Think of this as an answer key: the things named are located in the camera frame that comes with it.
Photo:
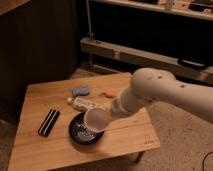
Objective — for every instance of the black ceramic bowl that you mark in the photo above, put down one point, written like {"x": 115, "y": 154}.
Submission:
{"x": 80, "y": 134}

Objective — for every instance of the wooden table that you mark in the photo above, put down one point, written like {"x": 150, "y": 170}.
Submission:
{"x": 32, "y": 152}

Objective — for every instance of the white plastic bottle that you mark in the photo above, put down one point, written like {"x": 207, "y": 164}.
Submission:
{"x": 81, "y": 104}

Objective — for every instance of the metal pole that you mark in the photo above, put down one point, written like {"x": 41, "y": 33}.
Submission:
{"x": 90, "y": 33}

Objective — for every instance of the blue sponge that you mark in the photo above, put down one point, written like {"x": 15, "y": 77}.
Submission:
{"x": 80, "y": 91}

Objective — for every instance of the black striped rectangular case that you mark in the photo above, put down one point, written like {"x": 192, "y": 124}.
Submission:
{"x": 48, "y": 123}

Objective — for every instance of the upper wooden shelf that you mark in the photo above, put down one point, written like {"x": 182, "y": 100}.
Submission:
{"x": 157, "y": 8}

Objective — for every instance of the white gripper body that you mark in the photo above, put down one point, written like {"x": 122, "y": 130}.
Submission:
{"x": 116, "y": 110}

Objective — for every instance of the white ceramic cup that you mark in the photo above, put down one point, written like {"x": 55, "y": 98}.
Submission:
{"x": 95, "y": 120}

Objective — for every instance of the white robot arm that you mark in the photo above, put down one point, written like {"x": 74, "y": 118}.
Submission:
{"x": 148, "y": 85}

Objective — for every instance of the low wooden shelf beam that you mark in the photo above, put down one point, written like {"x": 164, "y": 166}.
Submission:
{"x": 144, "y": 59}

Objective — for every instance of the orange carrot toy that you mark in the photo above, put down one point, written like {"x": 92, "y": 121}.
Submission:
{"x": 109, "y": 94}

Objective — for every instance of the black handle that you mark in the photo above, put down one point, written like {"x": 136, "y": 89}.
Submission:
{"x": 193, "y": 66}

